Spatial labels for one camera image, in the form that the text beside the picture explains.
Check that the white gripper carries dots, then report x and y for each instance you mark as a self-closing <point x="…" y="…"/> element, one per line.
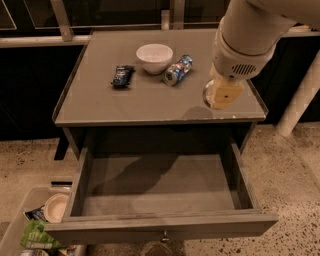
<point x="233" y="63"/>

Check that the green soda can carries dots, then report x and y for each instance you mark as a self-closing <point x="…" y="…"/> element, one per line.
<point x="209" y="92"/>

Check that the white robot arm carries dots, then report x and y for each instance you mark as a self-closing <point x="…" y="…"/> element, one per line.
<point x="246" y="40"/>

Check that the blue soda can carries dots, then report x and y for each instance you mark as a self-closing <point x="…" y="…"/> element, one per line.
<point x="177" y="71"/>

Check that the grey cabinet with top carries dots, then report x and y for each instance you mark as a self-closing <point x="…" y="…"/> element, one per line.
<point x="89" y="99"/>

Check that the open grey top drawer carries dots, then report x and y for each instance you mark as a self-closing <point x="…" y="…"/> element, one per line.
<point x="133" y="198"/>

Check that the metal drawer knob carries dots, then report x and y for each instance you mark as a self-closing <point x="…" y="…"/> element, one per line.
<point x="165" y="237"/>

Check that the white ceramic bowl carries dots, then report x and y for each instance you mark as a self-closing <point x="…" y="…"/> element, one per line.
<point x="154" y="58"/>

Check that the dark blue snack bag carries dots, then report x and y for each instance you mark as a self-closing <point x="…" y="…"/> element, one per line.
<point x="122" y="76"/>

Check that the white bowl in bin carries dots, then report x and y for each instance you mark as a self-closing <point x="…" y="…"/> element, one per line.
<point x="54" y="207"/>

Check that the dark snack bag in bin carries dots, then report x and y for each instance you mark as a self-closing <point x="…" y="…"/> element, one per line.
<point x="35" y="214"/>

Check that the green chip bag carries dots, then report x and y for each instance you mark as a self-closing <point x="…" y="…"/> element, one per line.
<point x="35" y="237"/>

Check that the clear plastic storage bin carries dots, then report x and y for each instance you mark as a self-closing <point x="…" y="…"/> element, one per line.
<point x="10" y="244"/>

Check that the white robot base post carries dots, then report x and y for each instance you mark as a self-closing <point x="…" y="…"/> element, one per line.
<point x="302" y="98"/>

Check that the metal railing frame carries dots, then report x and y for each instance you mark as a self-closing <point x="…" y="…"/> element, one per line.
<point x="36" y="23"/>

